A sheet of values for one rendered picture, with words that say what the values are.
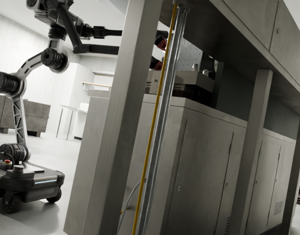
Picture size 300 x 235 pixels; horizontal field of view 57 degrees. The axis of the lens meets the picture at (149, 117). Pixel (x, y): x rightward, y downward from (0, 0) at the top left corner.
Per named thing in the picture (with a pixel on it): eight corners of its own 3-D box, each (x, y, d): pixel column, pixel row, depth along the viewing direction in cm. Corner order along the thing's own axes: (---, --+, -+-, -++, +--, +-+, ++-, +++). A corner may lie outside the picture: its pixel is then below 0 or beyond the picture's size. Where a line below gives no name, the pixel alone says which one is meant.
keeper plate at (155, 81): (151, 94, 134) (156, 72, 135) (168, 95, 128) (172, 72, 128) (148, 93, 132) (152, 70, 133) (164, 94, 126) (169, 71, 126)
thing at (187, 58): (161, 81, 158) (167, 50, 159) (197, 84, 143) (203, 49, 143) (160, 81, 158) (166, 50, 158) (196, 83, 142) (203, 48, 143)
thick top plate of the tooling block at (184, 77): (149, 87, 157) (151, 77, 158) (212, 92, 132) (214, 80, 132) (129, 80, 145) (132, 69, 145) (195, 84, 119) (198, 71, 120)
